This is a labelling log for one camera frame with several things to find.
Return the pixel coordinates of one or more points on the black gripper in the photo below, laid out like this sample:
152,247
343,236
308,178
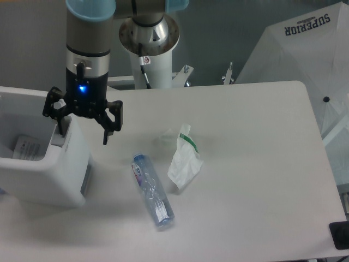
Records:
84,98

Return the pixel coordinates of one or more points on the white push-lid trash can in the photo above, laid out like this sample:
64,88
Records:
60,175

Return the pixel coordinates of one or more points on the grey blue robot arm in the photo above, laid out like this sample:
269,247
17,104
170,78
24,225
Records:
148,33

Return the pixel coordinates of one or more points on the paper label inside trash can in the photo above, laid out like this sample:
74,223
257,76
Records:
27,148

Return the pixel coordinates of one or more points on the crumpled white plastic wrapper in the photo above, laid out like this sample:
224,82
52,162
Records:
185,161

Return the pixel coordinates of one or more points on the clear plastic water bottle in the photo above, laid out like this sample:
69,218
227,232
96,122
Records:
153,193

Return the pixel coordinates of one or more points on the white Superior umbrella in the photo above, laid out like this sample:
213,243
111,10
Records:
313,49

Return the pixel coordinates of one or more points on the black device at table edge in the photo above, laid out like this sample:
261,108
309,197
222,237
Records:
339,232

